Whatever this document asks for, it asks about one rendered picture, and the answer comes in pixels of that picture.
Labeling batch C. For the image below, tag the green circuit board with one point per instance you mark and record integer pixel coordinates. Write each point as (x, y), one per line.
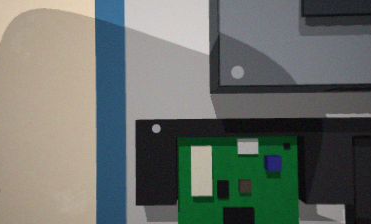
(237, 180)

